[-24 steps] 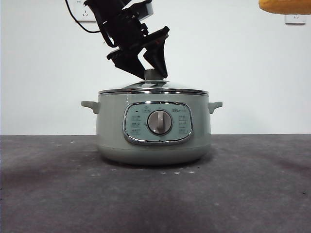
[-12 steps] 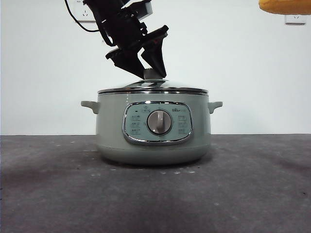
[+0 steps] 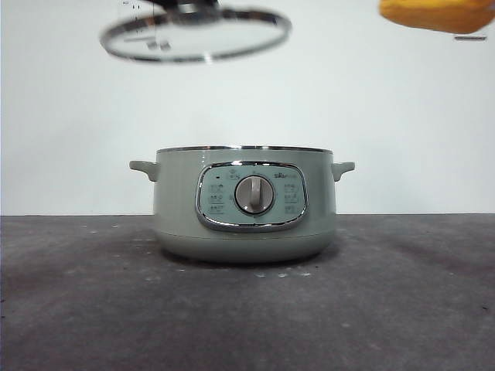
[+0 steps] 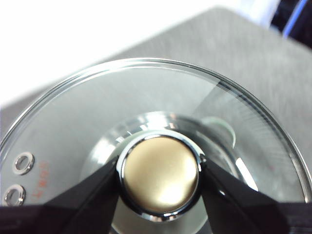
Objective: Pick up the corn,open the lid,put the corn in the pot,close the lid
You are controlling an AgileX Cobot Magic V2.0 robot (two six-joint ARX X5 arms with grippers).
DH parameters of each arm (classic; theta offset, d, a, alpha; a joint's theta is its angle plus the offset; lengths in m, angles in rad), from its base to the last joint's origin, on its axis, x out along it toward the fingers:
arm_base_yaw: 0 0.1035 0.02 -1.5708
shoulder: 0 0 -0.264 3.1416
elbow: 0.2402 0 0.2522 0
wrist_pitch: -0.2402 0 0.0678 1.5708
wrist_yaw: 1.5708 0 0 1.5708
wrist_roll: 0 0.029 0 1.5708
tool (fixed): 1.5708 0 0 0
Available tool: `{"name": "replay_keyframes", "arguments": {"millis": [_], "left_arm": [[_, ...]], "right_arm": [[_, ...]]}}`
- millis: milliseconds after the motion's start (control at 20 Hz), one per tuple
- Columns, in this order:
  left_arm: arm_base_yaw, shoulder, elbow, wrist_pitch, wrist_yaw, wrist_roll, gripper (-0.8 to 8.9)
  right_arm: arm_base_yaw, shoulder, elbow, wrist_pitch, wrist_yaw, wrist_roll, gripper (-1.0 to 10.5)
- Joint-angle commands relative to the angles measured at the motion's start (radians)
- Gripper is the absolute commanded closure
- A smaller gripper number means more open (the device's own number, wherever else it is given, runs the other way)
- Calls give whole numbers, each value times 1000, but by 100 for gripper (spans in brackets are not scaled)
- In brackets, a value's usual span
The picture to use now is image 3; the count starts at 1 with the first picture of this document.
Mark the pale green electric cooking pot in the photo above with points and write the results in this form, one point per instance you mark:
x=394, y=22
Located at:
x=178, y=216

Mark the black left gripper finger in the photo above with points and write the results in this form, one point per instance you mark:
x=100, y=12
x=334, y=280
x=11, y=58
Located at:
x=164, y=4
x=205, y=4

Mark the yellow corn cob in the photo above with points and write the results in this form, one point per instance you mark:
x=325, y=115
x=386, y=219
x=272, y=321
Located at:
x=433, y=13

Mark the glass lid with green knob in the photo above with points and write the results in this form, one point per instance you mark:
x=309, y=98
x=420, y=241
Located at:
x=193, y=38

